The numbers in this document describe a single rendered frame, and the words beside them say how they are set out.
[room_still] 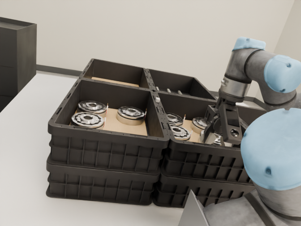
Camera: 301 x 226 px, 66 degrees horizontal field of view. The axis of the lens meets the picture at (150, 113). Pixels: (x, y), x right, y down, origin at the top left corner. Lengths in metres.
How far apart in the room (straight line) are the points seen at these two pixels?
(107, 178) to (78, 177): 0.08
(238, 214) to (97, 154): 0.34
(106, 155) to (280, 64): 0.45
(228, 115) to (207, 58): 3.87
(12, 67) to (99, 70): 0.98
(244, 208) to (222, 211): 0.04
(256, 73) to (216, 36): 3.91
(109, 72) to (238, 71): 0.83
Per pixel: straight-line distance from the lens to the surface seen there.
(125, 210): 0.70
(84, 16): 4.03
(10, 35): 2.10
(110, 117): 0.88
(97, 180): 0.66
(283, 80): 0.57
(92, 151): 0.60
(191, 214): 0.52
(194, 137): 0.88
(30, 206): 0.71
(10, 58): 2.13
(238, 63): 0.65
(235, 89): 0.66
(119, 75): 1.32
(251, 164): 0.37
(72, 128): 0.57
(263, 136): 0.39
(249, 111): 1.10
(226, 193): 0.76
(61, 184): 0.68
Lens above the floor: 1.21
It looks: 23 degrees down
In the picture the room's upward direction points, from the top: 13 degrees clockwise
